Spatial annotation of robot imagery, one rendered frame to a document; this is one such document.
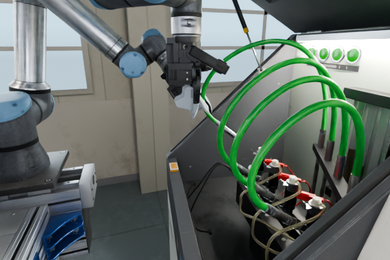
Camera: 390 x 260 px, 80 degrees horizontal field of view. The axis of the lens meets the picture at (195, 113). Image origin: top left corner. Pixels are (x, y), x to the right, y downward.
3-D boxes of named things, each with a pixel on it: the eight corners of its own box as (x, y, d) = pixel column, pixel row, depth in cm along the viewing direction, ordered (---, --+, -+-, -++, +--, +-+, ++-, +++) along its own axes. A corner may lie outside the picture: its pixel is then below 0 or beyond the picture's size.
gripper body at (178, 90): (186, 103, 84) (168, 77, 86) (203, 87, 81) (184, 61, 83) (175, 102, 77) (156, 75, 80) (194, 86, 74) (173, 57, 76)
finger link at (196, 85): (190, 101, 62) (190, 68, 60) (196, 100, 63) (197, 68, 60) (193, 105, 58) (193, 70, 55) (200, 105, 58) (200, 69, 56)
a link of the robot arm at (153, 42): (142, 46, 88) (161, 34, 89) (157, 68, 86) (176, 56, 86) (135, 36, 81) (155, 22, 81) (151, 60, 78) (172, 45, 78)
